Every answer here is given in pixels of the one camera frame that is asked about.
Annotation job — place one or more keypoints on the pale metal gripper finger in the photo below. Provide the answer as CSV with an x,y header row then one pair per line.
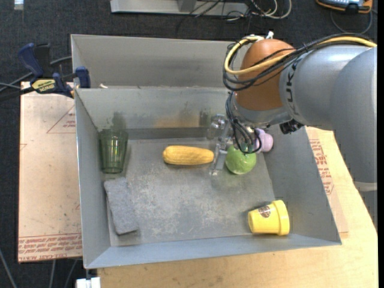
x,y
219,147
221,160

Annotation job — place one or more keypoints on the green toy apple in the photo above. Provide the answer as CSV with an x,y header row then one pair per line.
x,y
238,162

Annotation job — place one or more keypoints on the yellow toy corn cob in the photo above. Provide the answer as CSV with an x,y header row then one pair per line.
x,y
187,155

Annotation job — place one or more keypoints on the pale purple toy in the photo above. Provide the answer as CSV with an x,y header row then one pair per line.
x,y
265,142

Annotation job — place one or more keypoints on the grey metal bin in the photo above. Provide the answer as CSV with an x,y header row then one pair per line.
x,y
186,196

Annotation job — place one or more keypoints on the yellow plastic cup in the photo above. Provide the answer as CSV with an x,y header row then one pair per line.
x,y
270,219

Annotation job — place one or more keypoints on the green clear plastic cup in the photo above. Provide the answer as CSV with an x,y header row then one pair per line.
x,y
113,151

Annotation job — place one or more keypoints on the grey flat sponge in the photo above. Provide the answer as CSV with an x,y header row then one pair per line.
x,y
121,205

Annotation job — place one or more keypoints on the brown cardboard board, red print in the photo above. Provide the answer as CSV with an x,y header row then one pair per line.
x,y
48,172

